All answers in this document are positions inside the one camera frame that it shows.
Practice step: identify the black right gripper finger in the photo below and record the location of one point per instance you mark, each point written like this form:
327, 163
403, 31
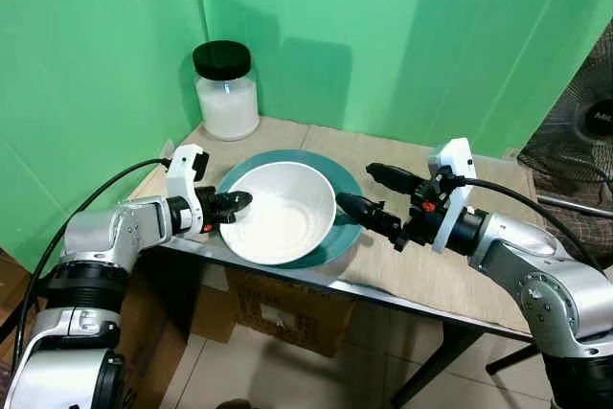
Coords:
369, 215
397, 177

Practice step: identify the white bowl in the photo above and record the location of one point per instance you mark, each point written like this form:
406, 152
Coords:
283, 217

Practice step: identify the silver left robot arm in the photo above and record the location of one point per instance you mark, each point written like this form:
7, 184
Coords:
96, 235

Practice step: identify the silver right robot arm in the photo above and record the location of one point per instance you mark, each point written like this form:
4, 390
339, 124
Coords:
546, 284

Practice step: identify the teal plate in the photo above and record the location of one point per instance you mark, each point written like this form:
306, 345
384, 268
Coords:
347, 193

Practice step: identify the beige table mat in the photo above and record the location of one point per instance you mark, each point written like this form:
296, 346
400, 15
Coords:
431, 275

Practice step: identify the black-lidded jar of white powder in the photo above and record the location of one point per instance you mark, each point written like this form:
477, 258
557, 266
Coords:
228, 102

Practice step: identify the small printed cardboard box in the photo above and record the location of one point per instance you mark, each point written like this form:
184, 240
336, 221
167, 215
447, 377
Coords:
287, 313

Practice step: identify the large cardboard box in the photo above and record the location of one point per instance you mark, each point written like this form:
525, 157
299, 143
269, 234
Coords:
153, 332

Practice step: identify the brown checkered stool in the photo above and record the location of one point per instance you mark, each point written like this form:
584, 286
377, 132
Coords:
584, 234

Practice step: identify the black electric fan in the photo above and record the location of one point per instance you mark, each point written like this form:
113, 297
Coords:
596, 120

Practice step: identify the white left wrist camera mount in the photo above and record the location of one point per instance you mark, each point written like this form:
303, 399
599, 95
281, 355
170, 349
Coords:
182, 171

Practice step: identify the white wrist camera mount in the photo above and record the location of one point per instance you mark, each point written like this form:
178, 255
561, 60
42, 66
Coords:
182, 171
456, 158

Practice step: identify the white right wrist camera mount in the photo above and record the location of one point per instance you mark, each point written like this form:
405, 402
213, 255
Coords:
456, 158

